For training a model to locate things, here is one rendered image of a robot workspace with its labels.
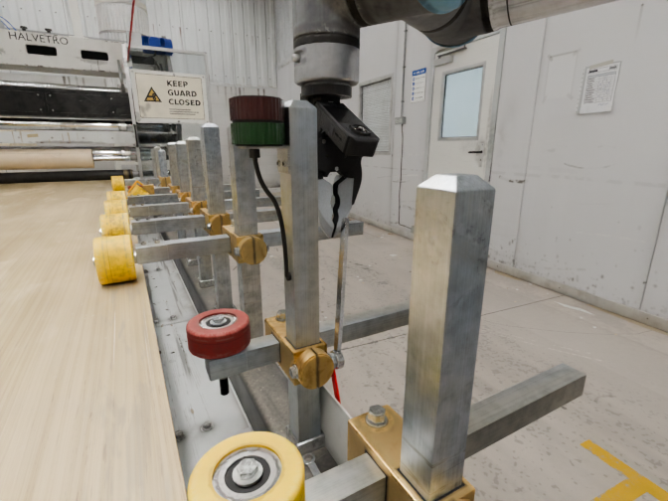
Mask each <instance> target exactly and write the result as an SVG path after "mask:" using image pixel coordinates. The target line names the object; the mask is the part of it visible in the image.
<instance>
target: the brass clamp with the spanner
mask: <svg viewBox="0 0 668 501"><path fill-rule="evenodd" d="M264 327H265V336H266V335H270V334H272V335H273V336H274V337H275V339H276V340H277V341H278V342H279V356H280V361H279V362H277V363H278V364H279V366H280V367H281V369H282V370H283V371H284V373H285V374H286V375H287V377H288V378H289V380H290V381H291V382H292V384H293V385H294V386H297V385H300V384H301V385H302V386H303V387H304V388H306V389H309V390H314V389H317V388H320V387H322V386H323V385H325V384H326V383H327V382H328V381H329V379H330V378H331V376H332V374H333V371H334V363H333V360H332V359H331V357H330V356H329V355H328V354H327V344H326V343H325V342H324V341H323V340H322V339H321V338H320V342H319V343H315V344H311V345H308V346H304V347H300V348H297V349H296V348H295V347H294V346H293V345H292V344H291V342H290V341H289V340H288V339H287V338H286V321H277V320H276V316H273V317H269V318H265V319H264Z"/></svg>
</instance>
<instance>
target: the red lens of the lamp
mask: <svg viewBox="0 0 668 501"><path fill-rule="evenodd" d="M229 108H230V121H232V120H238V119H270V120H282V121H283V122H284V121H285V108H284V99H282V98H276V97H266V96H238V97H231V98H229Z"/></svg>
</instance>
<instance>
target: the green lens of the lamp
mask: <svg viewBox="0 0 668 501"><path fill-rule="evenodd" d="M231 136H232V144H286V138H285V124H284V123H273V122H235V123H231Z"/></svg>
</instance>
